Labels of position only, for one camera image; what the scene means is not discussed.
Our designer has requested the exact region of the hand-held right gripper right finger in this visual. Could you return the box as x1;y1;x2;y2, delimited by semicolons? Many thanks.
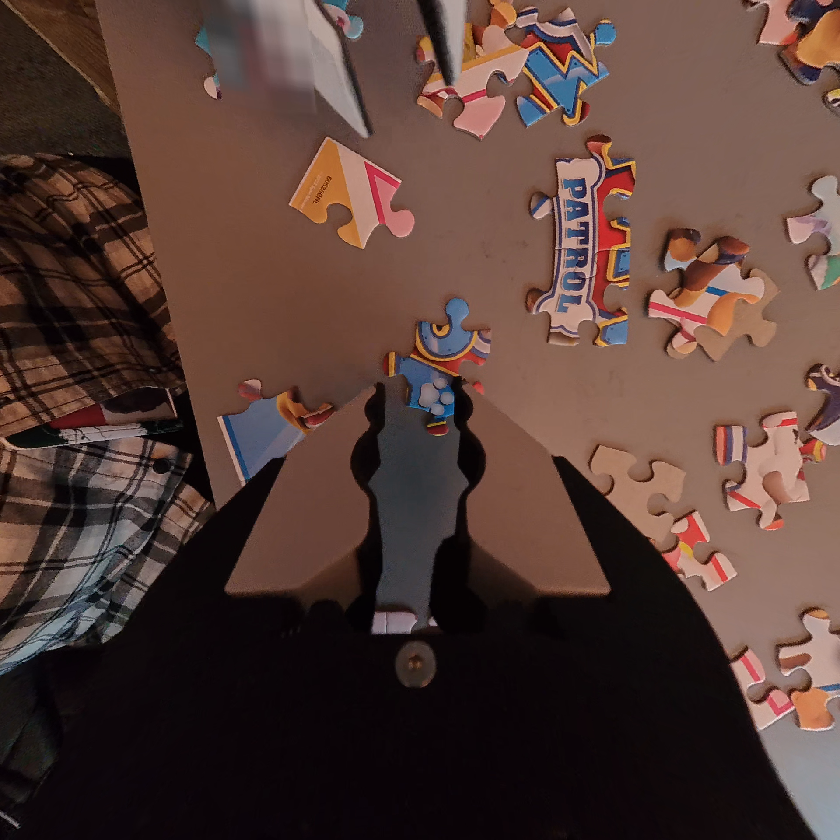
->
432;378;613;635

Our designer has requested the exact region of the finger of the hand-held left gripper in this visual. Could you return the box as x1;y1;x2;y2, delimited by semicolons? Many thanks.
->
304;0;375;140
419;0;469;86

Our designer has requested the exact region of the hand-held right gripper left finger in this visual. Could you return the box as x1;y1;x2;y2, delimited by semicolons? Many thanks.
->
225;382;386;635

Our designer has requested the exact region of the teal husky dog puzzle section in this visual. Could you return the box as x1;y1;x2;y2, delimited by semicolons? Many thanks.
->
195;0;366;101

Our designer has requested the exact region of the yellow white pink puzzle piece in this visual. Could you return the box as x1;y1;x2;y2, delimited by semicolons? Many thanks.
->
415;21;530;143

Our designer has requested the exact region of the brown cardboard puzzle piece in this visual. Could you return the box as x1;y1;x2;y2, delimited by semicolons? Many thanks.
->
588;444;687;547

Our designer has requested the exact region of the blue yellow zigzag puzzle piece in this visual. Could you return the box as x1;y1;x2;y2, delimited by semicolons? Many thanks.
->
514;6;618;130

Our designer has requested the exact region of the yellow pink corner puzzle piece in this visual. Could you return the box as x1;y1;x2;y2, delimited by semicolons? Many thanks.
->
288;136;416;251

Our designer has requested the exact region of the blue paw print puzzle piece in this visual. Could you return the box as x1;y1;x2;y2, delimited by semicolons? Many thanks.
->
383;298;494;437

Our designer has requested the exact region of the PATROL logo puzzle section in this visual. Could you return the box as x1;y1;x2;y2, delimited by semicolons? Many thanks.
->
529;134;638;256

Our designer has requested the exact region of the white banner logo puzzle piece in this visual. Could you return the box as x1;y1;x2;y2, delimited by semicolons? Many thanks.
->
524;241;632;349

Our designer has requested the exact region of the blue white red-striped puzzle piece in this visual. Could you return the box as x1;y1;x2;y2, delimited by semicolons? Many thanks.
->
728;646;796;732

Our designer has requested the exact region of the grey desk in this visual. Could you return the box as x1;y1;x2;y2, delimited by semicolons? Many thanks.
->
95;0;840;840

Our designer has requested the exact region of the blue sky puzzle section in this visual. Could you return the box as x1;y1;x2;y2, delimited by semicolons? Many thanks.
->
217;378;336;488

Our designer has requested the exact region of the white orange brown puzzle piece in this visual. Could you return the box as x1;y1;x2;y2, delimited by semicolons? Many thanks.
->
647;227;768;359

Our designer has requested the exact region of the plaid clothing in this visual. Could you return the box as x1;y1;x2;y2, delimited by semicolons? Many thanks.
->
0;153;215;678

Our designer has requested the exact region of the tan face-down puzzle piece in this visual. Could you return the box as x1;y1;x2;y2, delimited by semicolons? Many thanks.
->
665;268;781;364

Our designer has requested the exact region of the brown dog navy puzzle piece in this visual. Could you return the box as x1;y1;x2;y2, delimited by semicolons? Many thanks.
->
805;364;840;448

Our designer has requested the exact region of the pink badge puzzle piece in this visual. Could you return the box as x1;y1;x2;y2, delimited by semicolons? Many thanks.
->
745;0;800;48

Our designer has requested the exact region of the orange paw navy puzzle piece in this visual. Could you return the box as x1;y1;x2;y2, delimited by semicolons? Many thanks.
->
780;0;840;88

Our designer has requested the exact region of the white purple teal puzzle piece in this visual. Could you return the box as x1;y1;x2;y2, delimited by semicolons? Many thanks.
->
785;173;840;291

